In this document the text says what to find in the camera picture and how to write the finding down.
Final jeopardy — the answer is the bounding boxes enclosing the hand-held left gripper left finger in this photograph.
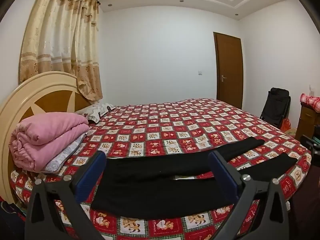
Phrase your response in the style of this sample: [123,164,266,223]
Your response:
[24,151,108,240]

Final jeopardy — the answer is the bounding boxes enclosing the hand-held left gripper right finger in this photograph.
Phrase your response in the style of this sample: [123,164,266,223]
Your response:
[207,150,298,240]

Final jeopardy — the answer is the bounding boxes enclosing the black pants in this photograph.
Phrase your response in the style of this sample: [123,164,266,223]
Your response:
[90,136,298,219]

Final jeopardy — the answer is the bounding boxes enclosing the wooden cabinet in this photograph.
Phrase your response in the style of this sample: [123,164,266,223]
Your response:
[295,102,320,143]

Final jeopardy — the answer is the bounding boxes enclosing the grey patterned folded quilt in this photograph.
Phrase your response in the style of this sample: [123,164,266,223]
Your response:
[45,132,88,174]

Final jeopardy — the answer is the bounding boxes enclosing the orange plastic bag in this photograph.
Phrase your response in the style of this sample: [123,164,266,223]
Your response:
[280,118,292,132]

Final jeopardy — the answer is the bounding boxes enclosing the red plaid cloth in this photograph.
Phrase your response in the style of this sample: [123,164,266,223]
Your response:
[300,93,320,113]

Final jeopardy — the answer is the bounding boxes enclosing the black folding chair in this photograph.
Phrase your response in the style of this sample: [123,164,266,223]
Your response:
[259,87,292,128]

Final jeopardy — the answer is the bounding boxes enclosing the pink folded quilt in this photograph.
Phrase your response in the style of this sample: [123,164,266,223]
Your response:
[9,113,90,172]

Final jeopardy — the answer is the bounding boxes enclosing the patterned pillow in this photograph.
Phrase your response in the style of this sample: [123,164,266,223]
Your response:
[74,103,117,123]

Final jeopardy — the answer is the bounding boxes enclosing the red printed bedspread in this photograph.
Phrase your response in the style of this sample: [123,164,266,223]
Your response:
[10,98,312,240]

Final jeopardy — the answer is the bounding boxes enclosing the dark cloth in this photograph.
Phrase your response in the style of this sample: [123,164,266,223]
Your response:
[0,200,27,240]

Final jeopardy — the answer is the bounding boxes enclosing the cream wooden headboard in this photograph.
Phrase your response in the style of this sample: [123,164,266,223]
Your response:
[0,71,93,205]

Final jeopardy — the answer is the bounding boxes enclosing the brown wooden door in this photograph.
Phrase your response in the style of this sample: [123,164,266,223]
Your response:
[213,32,244,110]

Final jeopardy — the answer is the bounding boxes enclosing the beige patterned curtain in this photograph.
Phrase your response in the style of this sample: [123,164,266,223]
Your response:
[19,0,103,102]

